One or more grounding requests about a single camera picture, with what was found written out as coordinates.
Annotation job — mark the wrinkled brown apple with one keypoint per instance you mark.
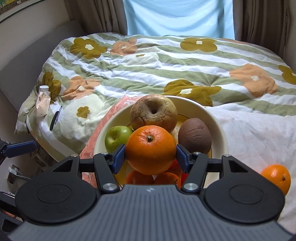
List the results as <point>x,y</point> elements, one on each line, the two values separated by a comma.
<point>154,109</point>

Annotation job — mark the floral striped quilt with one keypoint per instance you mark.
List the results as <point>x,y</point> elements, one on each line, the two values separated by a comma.
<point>88,75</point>

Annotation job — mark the framed wall picture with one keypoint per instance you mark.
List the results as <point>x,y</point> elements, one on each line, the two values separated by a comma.
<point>10,8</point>

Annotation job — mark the brown kiwi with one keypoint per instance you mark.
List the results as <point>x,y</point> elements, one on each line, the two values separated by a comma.
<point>195,136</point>

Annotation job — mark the brown curtain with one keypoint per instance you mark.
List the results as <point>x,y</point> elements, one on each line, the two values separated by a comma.
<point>262,22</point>
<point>98,16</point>

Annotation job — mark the orange far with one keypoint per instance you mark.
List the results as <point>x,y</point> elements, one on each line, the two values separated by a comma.
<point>279,176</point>

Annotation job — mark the pink printed cloth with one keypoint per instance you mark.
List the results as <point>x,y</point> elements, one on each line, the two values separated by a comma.
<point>87,152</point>

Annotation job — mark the light blue window cloth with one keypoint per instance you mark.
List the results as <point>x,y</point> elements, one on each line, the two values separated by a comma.
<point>180,18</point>

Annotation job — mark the small green apple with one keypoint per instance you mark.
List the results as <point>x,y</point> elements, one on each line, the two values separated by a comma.
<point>117,135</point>

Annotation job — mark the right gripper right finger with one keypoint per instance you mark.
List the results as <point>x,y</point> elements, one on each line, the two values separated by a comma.
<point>196,165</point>

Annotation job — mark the right brown curtain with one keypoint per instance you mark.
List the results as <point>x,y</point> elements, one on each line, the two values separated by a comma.
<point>262,22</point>

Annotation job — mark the cream oval bowl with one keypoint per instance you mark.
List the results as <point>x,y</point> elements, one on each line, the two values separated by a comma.
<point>186,109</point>

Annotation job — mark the small white bottle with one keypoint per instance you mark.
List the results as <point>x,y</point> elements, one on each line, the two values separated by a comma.
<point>43,101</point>

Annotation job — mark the large orange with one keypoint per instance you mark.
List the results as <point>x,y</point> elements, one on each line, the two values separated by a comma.
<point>150,150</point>

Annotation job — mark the white pink towel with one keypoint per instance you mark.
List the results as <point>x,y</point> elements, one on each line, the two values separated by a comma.
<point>259,140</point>

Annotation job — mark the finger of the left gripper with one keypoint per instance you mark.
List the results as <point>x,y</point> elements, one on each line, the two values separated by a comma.
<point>12,150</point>

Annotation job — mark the black round object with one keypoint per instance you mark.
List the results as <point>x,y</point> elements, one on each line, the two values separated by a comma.
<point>55,118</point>

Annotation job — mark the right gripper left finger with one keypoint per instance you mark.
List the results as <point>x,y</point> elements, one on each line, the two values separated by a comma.
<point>103,165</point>

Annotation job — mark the grey headboard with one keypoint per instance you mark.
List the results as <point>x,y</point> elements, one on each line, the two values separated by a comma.
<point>19,76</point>

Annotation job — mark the small tangerine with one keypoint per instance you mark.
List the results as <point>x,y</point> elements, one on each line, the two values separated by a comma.
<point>137,178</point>
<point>168,178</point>

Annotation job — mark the left brown curtain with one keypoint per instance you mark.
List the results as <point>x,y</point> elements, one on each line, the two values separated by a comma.
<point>98,16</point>

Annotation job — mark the red tomato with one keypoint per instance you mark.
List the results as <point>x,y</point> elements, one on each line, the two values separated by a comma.
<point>175,169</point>

